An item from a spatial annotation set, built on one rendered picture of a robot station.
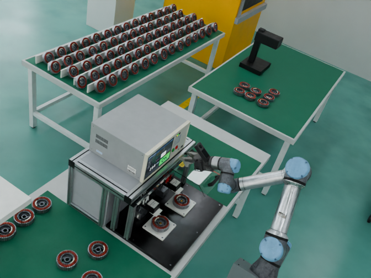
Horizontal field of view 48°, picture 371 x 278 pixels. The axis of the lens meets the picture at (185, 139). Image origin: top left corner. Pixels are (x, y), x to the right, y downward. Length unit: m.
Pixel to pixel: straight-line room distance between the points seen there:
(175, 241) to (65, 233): 0.63
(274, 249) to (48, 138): 2.76
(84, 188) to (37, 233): 0.35
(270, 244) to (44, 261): 1.18
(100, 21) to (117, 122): 4.08
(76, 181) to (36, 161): 1.58
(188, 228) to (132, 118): 0.76
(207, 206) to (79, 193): 0.83
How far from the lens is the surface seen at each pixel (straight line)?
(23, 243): 2.48
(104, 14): 6.24
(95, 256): 2.39
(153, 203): 2.48
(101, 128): 2.30
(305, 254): 3.86
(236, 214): 3.80
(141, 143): 2.23
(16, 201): 2.07
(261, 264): 2.29
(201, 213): 2.71
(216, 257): 3.51
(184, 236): 2.56
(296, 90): 4.47
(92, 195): 2.44
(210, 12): 5.82
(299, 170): 2.14
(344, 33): 7.22
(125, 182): 2.29
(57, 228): 2.53
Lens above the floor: 2.73
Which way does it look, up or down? 37 degrees down
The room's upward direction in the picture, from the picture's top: 15 degrees clockwise
